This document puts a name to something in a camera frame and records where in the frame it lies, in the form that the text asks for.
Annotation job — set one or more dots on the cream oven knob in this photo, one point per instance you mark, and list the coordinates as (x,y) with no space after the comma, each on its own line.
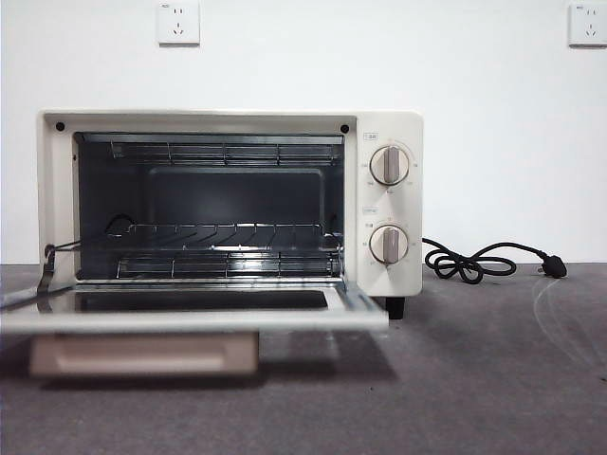
(390,165)
(389,244)

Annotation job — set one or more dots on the cream Toshiba toaster oven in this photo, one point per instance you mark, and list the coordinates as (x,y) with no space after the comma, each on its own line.
(403,284)

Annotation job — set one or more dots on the white wall socket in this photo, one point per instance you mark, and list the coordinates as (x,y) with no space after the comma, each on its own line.
(589,26)
(178,23)

